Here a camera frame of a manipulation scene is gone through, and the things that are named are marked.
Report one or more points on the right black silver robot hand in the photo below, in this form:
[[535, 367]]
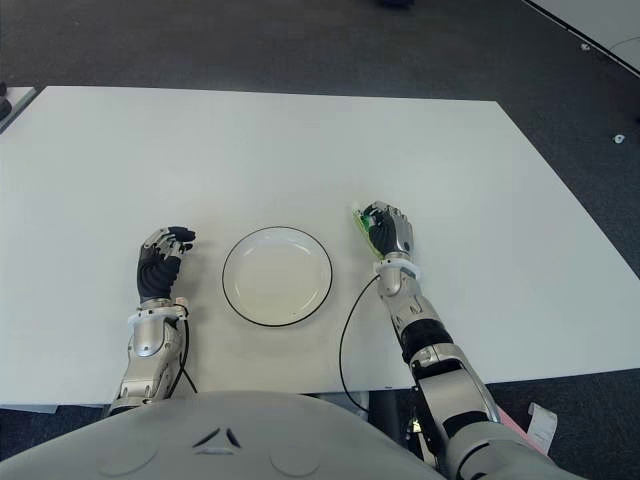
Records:
[[395, 232]]

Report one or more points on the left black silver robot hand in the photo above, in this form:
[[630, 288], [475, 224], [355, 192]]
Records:
[[157, 272]]

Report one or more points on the green white toothpaste tube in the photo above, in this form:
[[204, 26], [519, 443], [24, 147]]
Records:
[[361, 227]]

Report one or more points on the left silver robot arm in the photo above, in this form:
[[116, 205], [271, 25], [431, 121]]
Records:
[[147, 350]]

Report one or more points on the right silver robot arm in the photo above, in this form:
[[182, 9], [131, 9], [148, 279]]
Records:
[[450, 390]]

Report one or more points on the white plate with black rim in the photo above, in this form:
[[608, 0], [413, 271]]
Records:
[[277, 277]]

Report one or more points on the grey robot torso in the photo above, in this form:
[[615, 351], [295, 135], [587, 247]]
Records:
[[215, 440]]

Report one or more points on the pink cardboard box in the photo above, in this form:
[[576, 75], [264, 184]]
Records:
[[522, 432]]

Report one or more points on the white paper tag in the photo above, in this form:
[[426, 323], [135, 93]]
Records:
[[542, 425]]

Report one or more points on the white table with black edge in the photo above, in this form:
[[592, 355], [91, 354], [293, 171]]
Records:
[[600, 25]]

